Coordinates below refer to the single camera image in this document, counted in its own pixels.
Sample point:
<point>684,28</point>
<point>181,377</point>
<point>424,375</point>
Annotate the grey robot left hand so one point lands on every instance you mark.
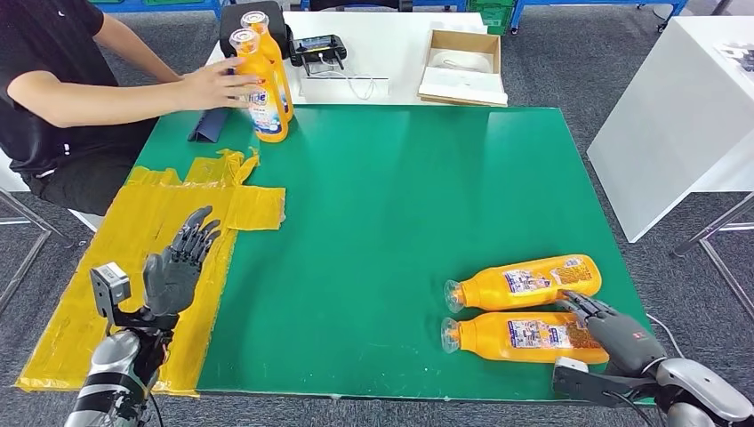
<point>171,283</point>

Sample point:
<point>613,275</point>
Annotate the person's right hand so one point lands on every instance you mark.
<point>212,88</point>

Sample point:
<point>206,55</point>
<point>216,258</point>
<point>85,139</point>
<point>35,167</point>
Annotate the black remote controller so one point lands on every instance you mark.
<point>316,46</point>

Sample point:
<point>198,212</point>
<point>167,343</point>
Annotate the white flat box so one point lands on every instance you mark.
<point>331,88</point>

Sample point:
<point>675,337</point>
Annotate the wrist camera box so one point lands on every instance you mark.
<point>574,377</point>
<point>112,289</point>

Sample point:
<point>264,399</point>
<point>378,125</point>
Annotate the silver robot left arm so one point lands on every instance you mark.
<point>112,365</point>

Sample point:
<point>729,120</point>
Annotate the green table board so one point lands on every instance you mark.
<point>412,188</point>

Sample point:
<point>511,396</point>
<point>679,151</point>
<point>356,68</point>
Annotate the white desk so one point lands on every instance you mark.
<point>383,35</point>

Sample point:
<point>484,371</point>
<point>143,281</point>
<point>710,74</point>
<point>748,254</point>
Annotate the person's left forearm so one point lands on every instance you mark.
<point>138,50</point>

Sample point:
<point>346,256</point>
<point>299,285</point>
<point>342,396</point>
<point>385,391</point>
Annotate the green plastic crate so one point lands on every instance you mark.
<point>491,17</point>

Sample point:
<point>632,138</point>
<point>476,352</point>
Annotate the black zip case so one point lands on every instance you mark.
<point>224,20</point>

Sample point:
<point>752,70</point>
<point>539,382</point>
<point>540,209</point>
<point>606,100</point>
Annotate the blue metal rack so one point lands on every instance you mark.
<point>159,7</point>
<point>589,2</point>

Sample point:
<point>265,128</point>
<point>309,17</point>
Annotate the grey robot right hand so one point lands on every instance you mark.
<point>624,342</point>

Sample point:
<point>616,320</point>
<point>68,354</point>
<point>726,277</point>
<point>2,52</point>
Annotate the black chair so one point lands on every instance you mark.
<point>360,4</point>

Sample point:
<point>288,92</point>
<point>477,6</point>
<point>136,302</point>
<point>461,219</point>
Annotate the metal table legs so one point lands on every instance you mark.
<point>713,228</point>

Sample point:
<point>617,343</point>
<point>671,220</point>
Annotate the yellow taped sheet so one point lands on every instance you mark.
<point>88,318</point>

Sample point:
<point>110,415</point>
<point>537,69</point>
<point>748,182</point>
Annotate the person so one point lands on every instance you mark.
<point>41,59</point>

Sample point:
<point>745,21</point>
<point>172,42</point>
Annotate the tablet in blue case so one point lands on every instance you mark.
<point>209,127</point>

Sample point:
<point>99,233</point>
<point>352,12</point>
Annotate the person's right forearm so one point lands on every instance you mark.
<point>94,100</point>

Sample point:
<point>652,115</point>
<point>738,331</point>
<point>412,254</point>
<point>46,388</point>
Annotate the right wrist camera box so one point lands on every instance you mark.
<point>574,377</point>

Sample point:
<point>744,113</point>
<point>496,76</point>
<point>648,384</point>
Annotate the white round item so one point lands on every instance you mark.
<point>459,61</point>

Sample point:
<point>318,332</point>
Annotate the metal chair frame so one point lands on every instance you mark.
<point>23,271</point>

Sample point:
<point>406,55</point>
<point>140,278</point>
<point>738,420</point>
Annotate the small dark parts pile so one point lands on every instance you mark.
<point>739,56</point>

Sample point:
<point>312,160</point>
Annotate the white side table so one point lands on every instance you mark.
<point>665,118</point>

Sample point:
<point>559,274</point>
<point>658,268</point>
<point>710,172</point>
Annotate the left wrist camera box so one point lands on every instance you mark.
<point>112,289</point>

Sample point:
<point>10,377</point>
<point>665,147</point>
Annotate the open cardboard box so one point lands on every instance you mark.
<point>465,87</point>

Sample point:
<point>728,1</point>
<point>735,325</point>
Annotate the orange detergent bottle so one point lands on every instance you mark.
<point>272,56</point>
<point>483,292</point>
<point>268,132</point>
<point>483,342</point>

